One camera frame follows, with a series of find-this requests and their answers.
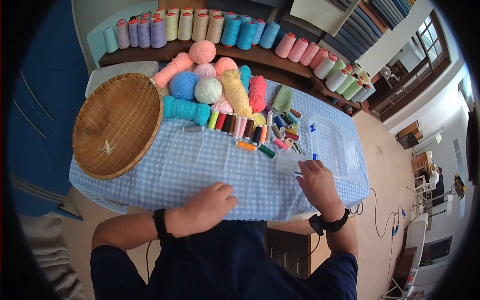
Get small turquoise yarn skein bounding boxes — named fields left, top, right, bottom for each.
left=238, top=65, right=252, bottom=94

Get large clear organizer box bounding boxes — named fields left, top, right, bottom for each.
left=305, top=114, right=363, bottom=181

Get dark green thread spool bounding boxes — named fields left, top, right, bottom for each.
left=257, top=143, right=277, bottom=159

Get wooden framed window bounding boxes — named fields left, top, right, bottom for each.
left=369, top=9, right=453, bottom=123

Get blue checked tablecloth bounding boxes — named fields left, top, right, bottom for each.
left=69, top=78, right=370, bottom=222

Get row of large thread cones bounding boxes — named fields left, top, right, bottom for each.
left=103, top=7, right=377, bottom=104

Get yellow yarn skein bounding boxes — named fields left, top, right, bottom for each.
left=219, top=69, right=254, bottom=118

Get peach yarn ball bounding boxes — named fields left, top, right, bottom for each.
left=188, top=40, right=217, bottom=65

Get light pink yarn skein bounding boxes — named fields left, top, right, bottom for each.
left=211, top=93, right=234, bottom=114

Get salmon yarn skein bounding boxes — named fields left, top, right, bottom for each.
left=152, top=52, right=195, bottom=89

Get pale cream yarn ball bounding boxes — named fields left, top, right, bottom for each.
left=194, top=77, right=223, bottom=105

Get wooden cabinet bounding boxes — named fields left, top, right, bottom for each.
left=262, top=217, right=358, bottom=280

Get person's right fingers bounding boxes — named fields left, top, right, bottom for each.
left=295, top=159, right=328, bottom=188

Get person's left fingers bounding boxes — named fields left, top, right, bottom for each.
left=209, top=182, right=239, bottom=215

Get floor cable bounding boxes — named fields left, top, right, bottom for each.
left=350, top=187, right=407, bottom=241

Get small clear plastic box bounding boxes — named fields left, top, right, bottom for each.
left=277, top=151, right=313, bottom=176

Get blue yarn ball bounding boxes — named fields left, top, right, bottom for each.
left=169, top=70, right=200, bottom=101

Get person's body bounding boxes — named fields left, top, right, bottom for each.
left=90, top=219, right=359, bottom=300

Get stack of fabric swatches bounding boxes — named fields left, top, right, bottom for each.
left=277, top=0, right=418, bottom=64

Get blue fabric panel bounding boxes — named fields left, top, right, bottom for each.
left=10, top=0, right=91, bottom=219

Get white fan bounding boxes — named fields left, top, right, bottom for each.
left=379, top=66, right=401, bottom=88

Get round woven bamboo tray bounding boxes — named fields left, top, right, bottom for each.
left=72, top=73, right=164, bottom=180

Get white chair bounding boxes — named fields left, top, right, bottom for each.
left=382, top=213, right=430, bottom=300

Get salmon yarn ball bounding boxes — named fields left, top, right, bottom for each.
left=214, top=57, right=239, bottom=76

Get sage green yarn skein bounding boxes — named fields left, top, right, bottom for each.
left=270, top=84, right=294, bottom=115

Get pile of small thread spools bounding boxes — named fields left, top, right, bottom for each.
left=208, top=108, right=303, bottom=155

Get coral pink yarn skein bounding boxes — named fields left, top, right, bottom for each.
left=248, top=75, right=268, bottom=113

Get large turquoise yarn skein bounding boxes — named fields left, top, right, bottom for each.
left=162, top=95, right=212, bottom=127

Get person's right hand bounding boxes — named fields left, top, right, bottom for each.
left=295, top=159, right=346, bottom=222

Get person's left hand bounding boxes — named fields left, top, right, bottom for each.
left=166, top=182, right=239, bottom=238

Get black wrist band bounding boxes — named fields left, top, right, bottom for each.
left=152, top=208, right=175, bottom=241
left=308, top=208, right=351, bottom=236

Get light pink yarn ball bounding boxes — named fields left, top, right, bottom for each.
left=193, top=63, right=217, bottom=80

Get flat clear plastic box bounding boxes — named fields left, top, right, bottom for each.
left=223, top=143, right=260, bottom=178
left=167, top=132, right=211, bottom=166

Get dark wooden shelf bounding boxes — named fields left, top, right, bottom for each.
left=98, top=38, right=364, bottom=118

